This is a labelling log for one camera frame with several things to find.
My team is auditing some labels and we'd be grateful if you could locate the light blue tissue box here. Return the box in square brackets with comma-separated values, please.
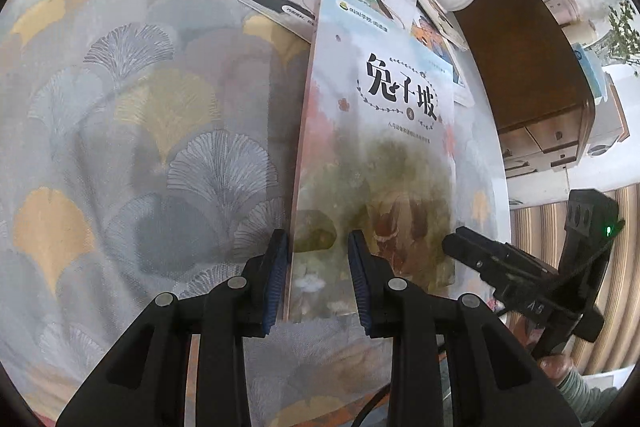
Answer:
[572, 42, 608, 100]

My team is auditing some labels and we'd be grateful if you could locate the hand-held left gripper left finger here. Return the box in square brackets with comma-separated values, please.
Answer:
[55, 228, 291, 427]

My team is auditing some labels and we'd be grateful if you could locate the white appliance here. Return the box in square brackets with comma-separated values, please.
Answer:
[587, 84, 631, 160]

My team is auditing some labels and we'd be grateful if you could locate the pale watercolour book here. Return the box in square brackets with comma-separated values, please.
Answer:
[282, 0, 458, 323]

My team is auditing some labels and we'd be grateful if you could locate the person's right hand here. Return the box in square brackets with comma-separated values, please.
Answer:
[537, 353, 576, 390]

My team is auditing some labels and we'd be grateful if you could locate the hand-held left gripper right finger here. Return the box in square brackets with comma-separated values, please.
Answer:
[347, 229, 583, 427]

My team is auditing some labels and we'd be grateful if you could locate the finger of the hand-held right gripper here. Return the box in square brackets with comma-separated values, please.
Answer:
[441, 227, 539, 291]

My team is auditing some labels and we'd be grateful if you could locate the green potted plant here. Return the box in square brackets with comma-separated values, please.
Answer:
[597, 0, 640, 80]

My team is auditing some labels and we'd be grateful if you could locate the ginkgo patterned tablecloth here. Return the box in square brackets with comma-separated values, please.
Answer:
[0, 0, 511, 427]

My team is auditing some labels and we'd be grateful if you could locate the brown wooden cabinet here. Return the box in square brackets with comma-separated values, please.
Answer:
[452, 0, 598, 180]

